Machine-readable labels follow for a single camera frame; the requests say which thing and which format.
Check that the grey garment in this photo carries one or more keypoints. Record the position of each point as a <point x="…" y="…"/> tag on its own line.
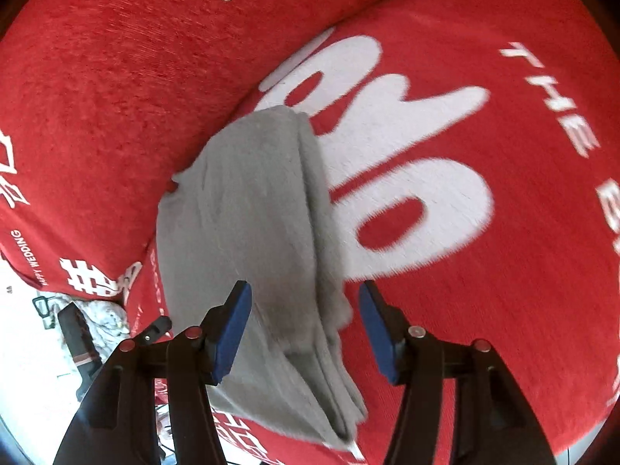
<point x="242" y="213"/>

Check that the red printed blanket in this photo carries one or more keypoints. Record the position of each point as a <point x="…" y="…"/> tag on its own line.
<point x="97" y="82"/>

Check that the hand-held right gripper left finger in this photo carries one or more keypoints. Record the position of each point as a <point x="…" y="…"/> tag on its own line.
<point x="233" y="334"/>

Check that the white patterned cloth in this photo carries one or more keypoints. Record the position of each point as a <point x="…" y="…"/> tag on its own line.
<point x="104" y="319"/>

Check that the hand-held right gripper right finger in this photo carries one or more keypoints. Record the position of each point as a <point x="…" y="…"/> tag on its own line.
<point x="379" y="334"/>

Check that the small black frame object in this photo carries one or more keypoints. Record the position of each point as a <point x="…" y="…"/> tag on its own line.
<point x="42" y="309"/>

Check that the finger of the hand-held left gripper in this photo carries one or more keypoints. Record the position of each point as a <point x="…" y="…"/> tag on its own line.
<point x="156" y="329"/>

